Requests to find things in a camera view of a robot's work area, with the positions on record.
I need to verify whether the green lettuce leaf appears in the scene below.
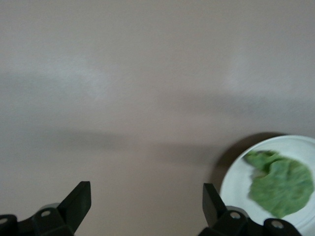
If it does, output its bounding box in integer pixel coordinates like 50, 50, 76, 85
243, 149, 315, 219

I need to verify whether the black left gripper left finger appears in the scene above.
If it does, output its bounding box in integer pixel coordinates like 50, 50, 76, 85
16, 181, 92, 236

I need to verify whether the beige round plate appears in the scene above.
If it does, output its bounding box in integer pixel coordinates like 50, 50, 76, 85
220, 134, 315, 236

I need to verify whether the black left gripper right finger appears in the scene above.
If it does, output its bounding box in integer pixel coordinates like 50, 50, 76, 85
198, 183, 266, 236

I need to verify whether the brown table mat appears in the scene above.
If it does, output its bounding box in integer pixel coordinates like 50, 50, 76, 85
0, 0, 315, 236

